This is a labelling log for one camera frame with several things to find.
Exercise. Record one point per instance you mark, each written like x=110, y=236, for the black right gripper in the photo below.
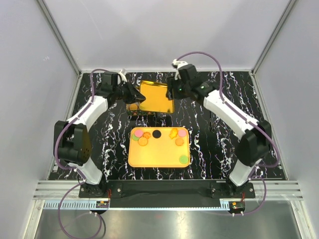
x=172, y=83

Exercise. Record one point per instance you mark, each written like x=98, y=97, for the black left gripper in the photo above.
x=134, y=95

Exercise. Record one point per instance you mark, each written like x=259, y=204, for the gold tin lid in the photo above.
x=156, y=99

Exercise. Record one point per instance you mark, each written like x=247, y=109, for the green christmas cookie tin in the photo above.
x=139, y=112

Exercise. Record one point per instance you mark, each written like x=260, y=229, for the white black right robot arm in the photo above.
x=254, y=136

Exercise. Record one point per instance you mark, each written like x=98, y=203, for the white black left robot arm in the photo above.
x=72, y=147

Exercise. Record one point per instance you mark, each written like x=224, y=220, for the tan round biscuit right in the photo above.
x=133, y=107

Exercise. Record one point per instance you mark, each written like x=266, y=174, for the tan round biscuit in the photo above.
x=133, y=107
x=142, y=141

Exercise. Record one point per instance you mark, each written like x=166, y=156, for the white paper cup front-left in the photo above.
x=130, y=104

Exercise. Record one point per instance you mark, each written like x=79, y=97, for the pink sandwich cookie left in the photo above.
x=138, y=133

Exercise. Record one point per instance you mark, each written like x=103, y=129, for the pink sandwich cookie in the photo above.
x=182, y=132
x=138, y=133

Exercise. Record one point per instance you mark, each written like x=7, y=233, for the yellow chick cookie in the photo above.
x=173, y=133

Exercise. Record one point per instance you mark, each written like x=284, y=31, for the pink sandwich cookie right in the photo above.
x=182, y=132

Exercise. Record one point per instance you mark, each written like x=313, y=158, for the black sandwich cookie upper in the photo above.
x=156, y=133

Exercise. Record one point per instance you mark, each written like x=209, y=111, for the orange flower cookie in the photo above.
x=147, y=135

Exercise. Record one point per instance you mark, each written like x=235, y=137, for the green sandwich cookie left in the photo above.
x=135, y=138

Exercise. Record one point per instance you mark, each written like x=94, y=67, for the green sandwich cookie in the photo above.
x=135, y=138
x=184, y=159

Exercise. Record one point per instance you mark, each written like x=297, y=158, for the tan round biscuit left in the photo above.
x=142, y=141

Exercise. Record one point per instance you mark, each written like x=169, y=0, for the orange shell cookie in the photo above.
x=179, y=141

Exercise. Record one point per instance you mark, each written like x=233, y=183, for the yellow plastic tray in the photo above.
x=159, y=152

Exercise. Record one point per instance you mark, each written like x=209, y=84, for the green sandwich cookie right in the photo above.
x=184, y=159

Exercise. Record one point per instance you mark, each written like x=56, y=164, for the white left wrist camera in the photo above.
x=122, y=76

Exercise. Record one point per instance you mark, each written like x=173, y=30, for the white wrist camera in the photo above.
x=122, y=76
x=176, y=64

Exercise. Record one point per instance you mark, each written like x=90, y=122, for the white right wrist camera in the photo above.
x=176, y=64

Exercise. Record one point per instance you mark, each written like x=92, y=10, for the aluminium frame rail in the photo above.
x=65, y=195

